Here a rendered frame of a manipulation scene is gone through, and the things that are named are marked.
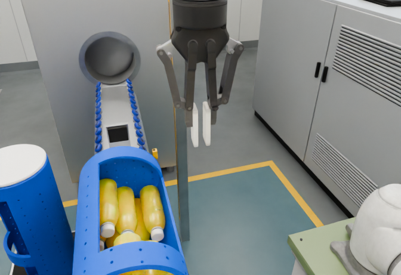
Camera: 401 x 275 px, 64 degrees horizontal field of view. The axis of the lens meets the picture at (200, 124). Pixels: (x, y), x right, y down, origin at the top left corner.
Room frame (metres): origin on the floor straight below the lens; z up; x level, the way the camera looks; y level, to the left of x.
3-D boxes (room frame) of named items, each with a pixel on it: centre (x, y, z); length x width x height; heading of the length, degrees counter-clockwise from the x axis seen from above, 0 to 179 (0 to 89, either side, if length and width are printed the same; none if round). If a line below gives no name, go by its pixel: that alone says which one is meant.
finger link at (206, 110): (0.46, -0.01, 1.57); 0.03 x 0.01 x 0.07; 11
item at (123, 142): (1.25, 0.39, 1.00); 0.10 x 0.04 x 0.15; 105
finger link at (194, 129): (0.45, 0.01, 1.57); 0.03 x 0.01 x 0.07; 11
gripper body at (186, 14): (0.46, 0.00, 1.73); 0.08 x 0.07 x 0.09; 101
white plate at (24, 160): (1.03, 0.78, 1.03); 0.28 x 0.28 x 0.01
